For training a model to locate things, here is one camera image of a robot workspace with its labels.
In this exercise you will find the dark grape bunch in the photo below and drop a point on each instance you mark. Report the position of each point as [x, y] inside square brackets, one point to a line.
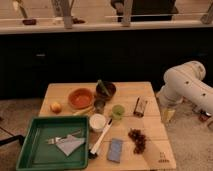
[139, 140]

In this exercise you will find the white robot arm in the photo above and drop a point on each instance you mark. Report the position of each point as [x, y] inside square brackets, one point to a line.
[186, 81]

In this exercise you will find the small metal cup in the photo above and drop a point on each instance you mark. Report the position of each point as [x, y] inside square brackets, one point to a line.
[99, 106]

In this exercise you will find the green plastic cup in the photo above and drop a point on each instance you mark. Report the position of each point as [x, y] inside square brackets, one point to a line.
[117, 112]

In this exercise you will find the white cup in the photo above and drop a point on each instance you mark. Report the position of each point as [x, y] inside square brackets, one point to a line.
[97, 122]

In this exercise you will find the green vegetable stick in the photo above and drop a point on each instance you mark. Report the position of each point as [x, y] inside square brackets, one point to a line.
[101, 84]

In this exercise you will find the orange clay bowl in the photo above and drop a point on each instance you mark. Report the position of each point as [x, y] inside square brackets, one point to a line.
[80, 98]

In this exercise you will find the dark snack packet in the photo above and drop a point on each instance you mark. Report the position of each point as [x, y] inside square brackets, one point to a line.
[140, 107]

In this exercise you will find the wooden table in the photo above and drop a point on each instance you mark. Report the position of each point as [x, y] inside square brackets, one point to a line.
[146, 145]

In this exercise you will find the yellow red apple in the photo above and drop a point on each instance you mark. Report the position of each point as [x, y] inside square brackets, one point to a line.
[56, 107]

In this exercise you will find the blue sponge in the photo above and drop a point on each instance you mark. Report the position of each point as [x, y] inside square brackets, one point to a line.
[115, 150]

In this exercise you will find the grey folded cloth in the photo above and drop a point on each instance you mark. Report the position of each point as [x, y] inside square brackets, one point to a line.
[69, 144]

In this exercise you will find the metal fork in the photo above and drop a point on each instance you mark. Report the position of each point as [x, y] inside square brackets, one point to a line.
[54, 140]

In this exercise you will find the green plastic tray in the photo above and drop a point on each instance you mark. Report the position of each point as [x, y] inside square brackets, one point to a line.
[40, 151]

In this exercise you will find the white handled brush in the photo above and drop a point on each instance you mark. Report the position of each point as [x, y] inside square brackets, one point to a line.
[93, 151]

